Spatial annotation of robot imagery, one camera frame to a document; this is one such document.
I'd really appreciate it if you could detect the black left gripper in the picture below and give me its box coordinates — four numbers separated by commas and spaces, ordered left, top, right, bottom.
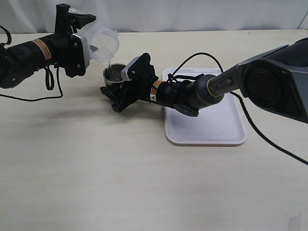
52, 3, 96, 77

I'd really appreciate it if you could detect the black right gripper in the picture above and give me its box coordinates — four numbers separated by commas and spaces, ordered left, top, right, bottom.
100, 53, 158, 113

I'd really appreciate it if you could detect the stainless steel cup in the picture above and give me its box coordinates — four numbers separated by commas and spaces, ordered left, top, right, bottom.
103, 64, 126, 86

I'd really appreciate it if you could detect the clear plastic water pitcher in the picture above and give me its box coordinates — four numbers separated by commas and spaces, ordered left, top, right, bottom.
68, 8, 119, 62

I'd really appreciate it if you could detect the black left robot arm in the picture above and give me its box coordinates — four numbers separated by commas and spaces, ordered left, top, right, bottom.
0, 3, 96, 90

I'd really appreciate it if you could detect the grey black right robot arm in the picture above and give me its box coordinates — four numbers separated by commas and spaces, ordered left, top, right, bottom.
101, 38, 308, 123

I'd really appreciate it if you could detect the white backdrop curtain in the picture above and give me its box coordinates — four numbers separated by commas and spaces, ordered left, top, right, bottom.
0, 0, 308, 33

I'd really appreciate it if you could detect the white plastic tray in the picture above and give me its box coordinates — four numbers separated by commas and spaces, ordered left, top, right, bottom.
161, 67, 248, 147

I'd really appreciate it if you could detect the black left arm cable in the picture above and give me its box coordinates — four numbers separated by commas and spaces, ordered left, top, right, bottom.
0, 25, 64, 102

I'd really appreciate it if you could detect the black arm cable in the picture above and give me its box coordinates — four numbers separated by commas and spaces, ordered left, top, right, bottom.
0, 25, 64, 102
166, 53, 308, 166

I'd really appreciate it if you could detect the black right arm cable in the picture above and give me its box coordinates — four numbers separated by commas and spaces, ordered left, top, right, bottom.
166, 53, 308, 166

